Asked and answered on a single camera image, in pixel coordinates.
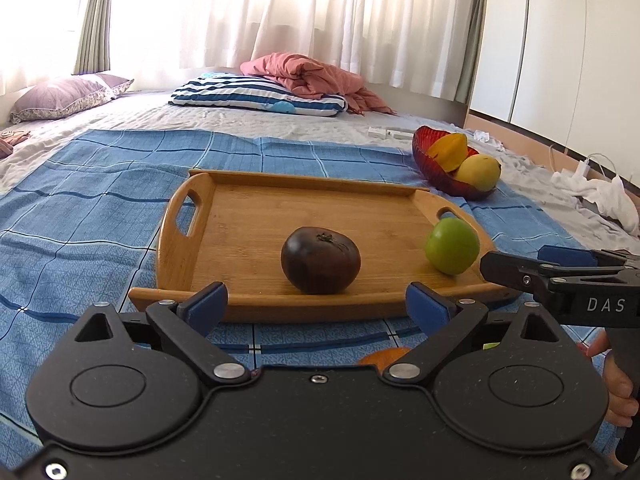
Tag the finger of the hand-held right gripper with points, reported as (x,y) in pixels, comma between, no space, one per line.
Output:
(567,256)
(510,270)

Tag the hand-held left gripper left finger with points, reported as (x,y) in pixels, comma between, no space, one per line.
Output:
(207,302)

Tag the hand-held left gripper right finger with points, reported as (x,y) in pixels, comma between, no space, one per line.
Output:
(425,307)

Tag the green apple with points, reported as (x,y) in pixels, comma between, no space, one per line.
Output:
(450,247)
(491,345)

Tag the orange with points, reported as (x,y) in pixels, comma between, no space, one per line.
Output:
(382,357)

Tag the person's right hand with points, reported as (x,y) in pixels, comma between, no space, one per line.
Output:
(620,390)

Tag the white cloth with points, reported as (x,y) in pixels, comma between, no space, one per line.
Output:
(600,195)

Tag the yellow mango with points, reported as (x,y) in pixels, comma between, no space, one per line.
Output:
(477,172)

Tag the dark brown round fruit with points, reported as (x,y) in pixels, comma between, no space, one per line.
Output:
(321,260)

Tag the yellow starfruit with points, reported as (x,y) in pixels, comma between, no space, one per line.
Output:
(450,152)

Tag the red glass bowl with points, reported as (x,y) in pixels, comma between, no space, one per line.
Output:
(430,165)

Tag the white crumpled paper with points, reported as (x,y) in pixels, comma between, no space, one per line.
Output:
(487,137)

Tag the blue checked bedsheet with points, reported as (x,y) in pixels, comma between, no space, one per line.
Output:
(75,210)

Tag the white power strip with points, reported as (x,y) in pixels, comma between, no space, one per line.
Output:
(392,133)

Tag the white wardrobe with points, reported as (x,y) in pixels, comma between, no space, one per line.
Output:
(575,60)

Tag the grey bed sheet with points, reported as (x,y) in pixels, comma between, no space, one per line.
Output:
(150,115)

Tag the blue white striped pillow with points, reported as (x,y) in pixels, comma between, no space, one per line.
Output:
(235,92)

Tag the grey-green curtain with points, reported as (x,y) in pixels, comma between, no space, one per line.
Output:
(472,60)
(92,20)

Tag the pink blanket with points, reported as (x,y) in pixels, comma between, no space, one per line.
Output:
(310,75)

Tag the purple pillow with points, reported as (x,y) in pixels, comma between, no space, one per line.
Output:
(60,97)

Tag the pink clothes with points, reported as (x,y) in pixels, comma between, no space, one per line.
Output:
(10,142)

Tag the white sheer curtain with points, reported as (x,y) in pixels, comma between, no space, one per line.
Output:
(300,10)

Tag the wooden bed frame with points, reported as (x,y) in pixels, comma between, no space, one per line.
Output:
(500,127)

